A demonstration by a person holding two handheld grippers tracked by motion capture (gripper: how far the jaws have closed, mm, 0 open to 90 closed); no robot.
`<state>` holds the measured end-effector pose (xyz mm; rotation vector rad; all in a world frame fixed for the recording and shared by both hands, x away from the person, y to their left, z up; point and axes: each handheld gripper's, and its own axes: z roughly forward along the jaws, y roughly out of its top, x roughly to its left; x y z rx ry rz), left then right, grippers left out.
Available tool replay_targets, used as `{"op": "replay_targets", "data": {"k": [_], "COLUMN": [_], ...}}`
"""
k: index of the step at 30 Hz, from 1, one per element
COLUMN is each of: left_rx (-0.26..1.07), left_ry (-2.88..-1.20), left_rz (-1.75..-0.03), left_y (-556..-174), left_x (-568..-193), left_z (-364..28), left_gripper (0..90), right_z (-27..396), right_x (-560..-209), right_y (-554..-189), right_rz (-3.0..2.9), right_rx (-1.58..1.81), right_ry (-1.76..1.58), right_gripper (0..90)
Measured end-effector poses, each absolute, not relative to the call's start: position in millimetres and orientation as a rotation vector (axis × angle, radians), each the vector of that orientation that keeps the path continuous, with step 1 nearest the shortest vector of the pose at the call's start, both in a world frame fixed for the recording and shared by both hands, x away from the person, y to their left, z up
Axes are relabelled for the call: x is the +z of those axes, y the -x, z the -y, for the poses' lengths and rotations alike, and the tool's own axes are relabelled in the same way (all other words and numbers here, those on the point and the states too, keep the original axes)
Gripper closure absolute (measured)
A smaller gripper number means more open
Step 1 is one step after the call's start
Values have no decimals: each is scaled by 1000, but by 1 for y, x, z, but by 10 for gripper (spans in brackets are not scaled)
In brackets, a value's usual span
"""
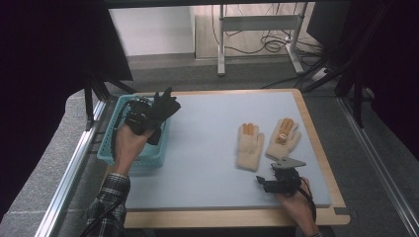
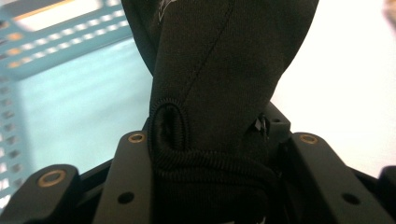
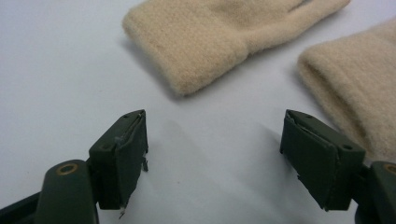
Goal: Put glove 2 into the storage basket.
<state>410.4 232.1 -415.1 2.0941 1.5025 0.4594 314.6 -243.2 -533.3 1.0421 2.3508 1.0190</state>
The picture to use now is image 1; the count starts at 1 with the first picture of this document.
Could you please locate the black tripod stand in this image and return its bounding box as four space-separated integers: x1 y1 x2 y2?
83 70 136 131

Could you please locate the aluminium rail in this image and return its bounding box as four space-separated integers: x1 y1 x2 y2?
338 97 419 237
34 100 108 237

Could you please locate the person's right hand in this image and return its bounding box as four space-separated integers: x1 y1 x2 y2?
275 189 316 228

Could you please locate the black metal stand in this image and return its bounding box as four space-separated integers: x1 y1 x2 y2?
300 3 375 129

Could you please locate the beige glove with orange patch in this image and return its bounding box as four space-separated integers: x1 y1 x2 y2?
265 118 302 162

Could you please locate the white metal desk frame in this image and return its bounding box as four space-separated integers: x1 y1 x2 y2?
216 3 305 77

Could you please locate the person's left hand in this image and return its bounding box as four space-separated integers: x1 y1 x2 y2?
113 123 154 174

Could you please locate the right hand-held gripper black cable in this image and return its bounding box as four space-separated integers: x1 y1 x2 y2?
297 177 318 222

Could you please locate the tangle of black floor cables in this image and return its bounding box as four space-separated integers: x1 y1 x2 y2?
210 3 325 67

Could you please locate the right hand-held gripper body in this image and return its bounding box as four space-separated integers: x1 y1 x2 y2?
271 157 306 196

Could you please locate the white power strip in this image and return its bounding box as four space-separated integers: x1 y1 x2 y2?
310 67 330 82

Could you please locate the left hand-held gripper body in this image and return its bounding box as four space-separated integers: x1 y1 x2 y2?
124 98 159 136

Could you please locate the beige glove with orange fingertips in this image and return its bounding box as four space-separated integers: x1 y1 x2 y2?
235 122 266 172

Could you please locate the turquoise plastic basket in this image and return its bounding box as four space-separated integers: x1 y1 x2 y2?
97 94 172 167

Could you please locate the dark curtain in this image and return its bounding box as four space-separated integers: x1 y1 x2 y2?
0 0 134 221
349 0 419 162

